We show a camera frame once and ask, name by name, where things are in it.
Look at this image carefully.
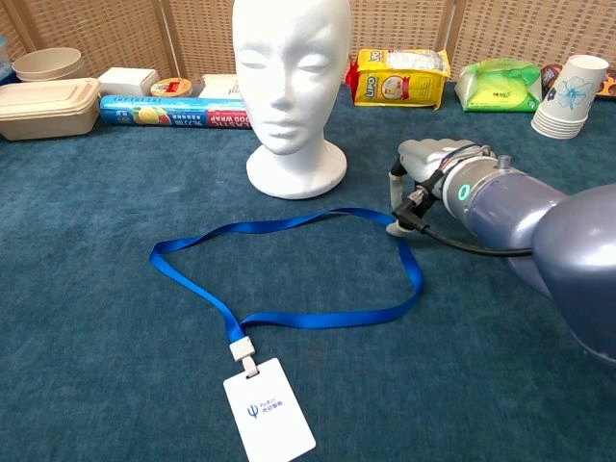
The stack of white paper cups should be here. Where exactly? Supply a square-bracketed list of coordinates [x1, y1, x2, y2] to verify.
[530, 54, 610, 141]

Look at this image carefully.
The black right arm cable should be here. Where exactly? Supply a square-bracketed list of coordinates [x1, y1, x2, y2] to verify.
[392, 190, 535, 258]

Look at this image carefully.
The round tin with red label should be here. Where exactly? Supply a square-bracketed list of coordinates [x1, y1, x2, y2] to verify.
[149, 77, 193, 99]

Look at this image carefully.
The beige lidded lunch box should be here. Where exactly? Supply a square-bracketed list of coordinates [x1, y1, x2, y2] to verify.
[0, 77, 102, 141]

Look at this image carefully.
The blue lanyard strap with clip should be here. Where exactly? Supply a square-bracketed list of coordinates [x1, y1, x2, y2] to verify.
[149, 207, 424, 379]

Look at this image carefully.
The yellow snack bag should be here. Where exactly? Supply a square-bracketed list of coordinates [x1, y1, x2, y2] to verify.
[346, 47, 452, 111]

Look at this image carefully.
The teal table cloth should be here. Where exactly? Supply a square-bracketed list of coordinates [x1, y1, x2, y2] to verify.
[0, 79, 616, 462]

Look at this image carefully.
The small white cardboard box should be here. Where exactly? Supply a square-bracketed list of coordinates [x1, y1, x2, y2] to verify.
[97, 66, 160, 97]

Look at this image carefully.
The brown cookie bag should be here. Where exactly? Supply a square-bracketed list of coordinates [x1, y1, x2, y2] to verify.
[541, 64, 616, 100]

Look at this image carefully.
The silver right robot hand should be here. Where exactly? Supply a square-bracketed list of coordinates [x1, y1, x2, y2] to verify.
[386, 138, 497, 238]

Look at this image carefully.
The beige paper bowl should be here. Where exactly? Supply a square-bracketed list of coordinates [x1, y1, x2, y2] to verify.
[13, 46, 87, 83]

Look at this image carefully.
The wicker folding screen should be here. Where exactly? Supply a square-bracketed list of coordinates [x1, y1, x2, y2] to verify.
[0, 0, 616, 92]

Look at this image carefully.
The white ID badge card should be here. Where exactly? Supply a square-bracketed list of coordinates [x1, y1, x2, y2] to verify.
[222, 357, 318, 462]

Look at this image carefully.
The green tissue pack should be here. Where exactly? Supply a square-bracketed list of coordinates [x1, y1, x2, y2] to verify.
[454, 58, 544, 115]

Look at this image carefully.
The blue plastic wrap box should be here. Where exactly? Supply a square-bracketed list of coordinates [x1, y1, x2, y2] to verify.
[99, 94, 256, 130]

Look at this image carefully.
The white foam mannequin head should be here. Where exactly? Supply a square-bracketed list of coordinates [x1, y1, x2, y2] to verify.
[231, 0, 352, 201]

